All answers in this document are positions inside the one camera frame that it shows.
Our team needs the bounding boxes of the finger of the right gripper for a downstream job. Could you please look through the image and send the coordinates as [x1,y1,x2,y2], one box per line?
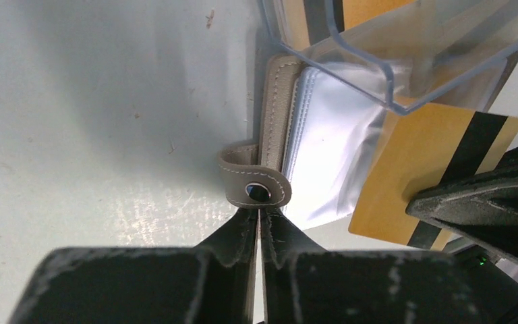
[406,147,518,263]

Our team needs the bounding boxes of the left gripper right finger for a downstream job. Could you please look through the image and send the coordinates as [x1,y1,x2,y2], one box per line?
[259,209,486,323]

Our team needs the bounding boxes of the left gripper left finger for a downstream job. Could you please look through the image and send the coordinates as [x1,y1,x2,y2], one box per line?
[9,209,258,323]

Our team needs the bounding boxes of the grey card holder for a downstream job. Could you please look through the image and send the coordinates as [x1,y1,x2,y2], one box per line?
[219,56,392,230]

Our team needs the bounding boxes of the clear plastic card box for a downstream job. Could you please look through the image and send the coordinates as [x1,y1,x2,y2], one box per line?
[262,1,518,115]

